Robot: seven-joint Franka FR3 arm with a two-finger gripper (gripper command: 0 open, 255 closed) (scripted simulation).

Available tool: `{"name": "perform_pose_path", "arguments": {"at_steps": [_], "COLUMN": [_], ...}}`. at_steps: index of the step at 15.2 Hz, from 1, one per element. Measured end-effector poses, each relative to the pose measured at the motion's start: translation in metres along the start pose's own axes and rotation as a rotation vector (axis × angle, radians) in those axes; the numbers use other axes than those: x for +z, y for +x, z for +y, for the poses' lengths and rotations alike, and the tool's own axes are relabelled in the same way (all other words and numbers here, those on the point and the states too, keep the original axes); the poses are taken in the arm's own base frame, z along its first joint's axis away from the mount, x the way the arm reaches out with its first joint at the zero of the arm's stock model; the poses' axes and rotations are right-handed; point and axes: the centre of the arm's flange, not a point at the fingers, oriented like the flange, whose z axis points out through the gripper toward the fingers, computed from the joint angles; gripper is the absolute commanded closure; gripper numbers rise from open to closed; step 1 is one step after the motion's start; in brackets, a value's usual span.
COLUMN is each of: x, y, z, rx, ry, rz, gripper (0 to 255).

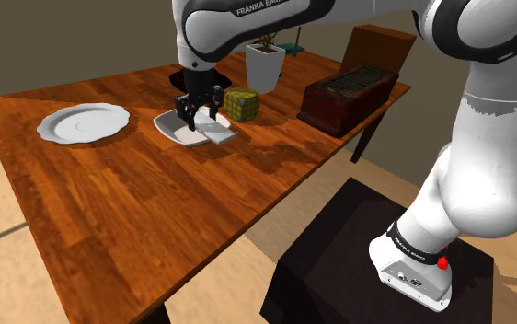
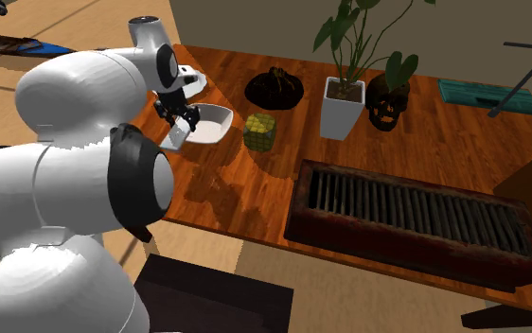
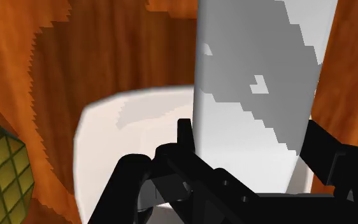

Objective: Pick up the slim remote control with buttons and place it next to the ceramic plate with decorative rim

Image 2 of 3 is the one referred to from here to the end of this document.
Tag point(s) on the yellow green faceted block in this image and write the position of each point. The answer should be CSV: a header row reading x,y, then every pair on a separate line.
x,y
259,133

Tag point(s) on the teal flat box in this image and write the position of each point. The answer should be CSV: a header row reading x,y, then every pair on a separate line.
x,y
473,94

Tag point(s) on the brown wooden table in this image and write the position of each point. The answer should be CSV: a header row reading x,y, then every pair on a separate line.
x,y
455,143

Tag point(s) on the white square bowl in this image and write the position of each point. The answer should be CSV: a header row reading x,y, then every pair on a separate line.
x,y
210,125

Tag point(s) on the black pumpkin figure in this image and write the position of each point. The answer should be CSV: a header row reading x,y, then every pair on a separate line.
x,y
274,91

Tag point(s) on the dark skull planter with leaf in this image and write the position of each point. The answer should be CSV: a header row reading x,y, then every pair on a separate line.
x,y
386,108

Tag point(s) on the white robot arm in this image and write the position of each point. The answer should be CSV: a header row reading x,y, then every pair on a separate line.
x,y
67,92

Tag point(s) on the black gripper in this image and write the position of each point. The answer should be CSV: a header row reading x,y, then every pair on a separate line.
x,y
171,100

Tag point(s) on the blue and brown flat board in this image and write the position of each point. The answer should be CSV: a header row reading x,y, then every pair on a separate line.
x,y
12,45

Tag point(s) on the green plant in white pot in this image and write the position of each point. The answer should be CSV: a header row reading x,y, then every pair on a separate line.
x,y
341,110

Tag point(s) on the dark red slatted crate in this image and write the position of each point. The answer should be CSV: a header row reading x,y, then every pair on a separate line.
x,y
386,249

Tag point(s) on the dark robot stand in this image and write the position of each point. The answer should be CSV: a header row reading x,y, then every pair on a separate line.
x,y
210,299

